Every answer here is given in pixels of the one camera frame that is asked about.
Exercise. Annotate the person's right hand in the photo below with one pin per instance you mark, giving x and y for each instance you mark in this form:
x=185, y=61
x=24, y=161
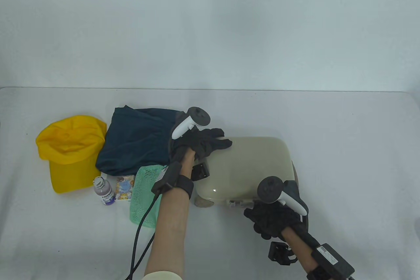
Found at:
x=272, y=221

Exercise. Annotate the person's left hand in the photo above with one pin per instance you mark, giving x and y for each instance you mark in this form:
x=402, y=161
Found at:
x=203, y=142

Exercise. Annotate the beige hard-shell suitcase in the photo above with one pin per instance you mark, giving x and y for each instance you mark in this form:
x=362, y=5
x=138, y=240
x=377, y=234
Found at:
x=249, y=165

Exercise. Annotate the green mesh bag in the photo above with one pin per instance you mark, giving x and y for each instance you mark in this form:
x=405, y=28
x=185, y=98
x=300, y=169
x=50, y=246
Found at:
x=142, y=194

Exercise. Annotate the small floral tissue packet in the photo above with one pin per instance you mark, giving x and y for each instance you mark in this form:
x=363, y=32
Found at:
x=124, y=188

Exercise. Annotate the small purple liquid bottle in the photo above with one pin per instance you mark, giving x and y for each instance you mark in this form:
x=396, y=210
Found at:
x=105, y=193

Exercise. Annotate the person's left forearm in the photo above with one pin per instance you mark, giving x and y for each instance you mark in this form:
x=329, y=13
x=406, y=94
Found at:
x=170, y=227

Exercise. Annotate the black wrist sensor box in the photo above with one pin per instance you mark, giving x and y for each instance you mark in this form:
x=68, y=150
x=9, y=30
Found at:
x=165, y=178
x=331, y=258

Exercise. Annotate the dark teal folded garment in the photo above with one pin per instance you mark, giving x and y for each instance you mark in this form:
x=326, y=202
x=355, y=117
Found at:
x=137, y=139

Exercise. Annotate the yellow baseball cap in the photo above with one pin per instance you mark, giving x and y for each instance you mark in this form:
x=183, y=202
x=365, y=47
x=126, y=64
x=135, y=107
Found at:
x=69, y=152

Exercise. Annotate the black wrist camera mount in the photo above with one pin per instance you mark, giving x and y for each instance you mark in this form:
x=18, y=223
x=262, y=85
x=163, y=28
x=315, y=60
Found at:
x=280, y=253
x=200, y=171

